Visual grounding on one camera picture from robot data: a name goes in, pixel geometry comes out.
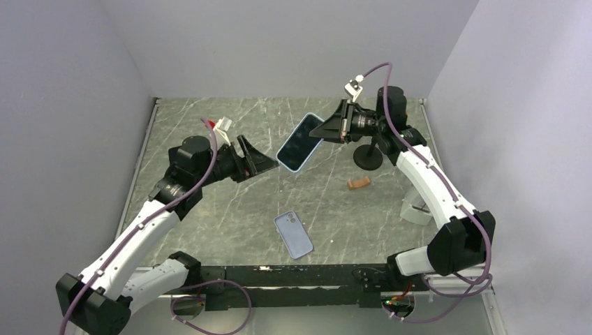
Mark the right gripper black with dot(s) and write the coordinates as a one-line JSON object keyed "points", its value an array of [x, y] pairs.
{"points": [[330, 129]]}

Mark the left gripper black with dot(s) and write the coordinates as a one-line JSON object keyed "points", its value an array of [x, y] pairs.
{"points": [[254, 162]]}

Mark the phone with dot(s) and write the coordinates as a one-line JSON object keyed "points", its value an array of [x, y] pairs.
{"points": [[299, 146], [293, 234]]}

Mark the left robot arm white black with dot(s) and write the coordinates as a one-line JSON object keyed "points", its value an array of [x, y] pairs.
{"points": [[104, 296]]}

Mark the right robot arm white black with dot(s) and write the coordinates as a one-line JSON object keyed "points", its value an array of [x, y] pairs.
{"points": [[465, 235]]}

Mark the white phone stand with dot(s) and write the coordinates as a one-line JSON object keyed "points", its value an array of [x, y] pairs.
{"points": [[414, 209]]}

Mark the wooden microphone on black stand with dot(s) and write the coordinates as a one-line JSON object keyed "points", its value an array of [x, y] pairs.
{"points": [[368, 157]]}

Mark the small brown wooden block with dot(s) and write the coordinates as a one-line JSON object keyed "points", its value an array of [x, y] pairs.
{"points": [[354, 184]]}

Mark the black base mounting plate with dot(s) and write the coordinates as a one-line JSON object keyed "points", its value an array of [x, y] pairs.
{"points": [[362, 285]]}

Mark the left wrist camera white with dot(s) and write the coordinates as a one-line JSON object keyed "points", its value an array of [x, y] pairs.
{"points": [[220, 129]]}

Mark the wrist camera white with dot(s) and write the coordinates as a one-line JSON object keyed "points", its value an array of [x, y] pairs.
{"points": [[220, 129], [353, 88]]}

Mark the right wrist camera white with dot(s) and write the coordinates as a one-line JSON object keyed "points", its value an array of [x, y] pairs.
{"points": [[353, 88]]}

